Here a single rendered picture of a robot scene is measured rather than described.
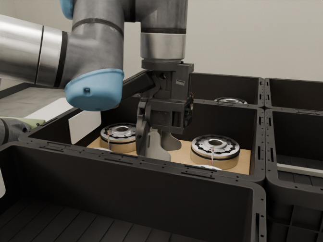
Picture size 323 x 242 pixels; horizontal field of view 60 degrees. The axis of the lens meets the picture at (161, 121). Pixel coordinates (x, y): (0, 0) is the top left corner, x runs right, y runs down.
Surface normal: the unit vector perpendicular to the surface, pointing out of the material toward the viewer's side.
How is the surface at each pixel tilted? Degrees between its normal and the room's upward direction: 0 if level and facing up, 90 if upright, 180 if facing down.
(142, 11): 128
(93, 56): 61
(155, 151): 75
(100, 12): 50
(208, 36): 90
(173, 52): 87
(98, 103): 139
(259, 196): 0
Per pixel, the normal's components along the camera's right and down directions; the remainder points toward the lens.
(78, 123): 0.95, 0.12
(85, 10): -0.29, -0.30
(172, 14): 0.33, 0.29
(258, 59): -0.22, 0.37
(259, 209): 0.00, -0.92
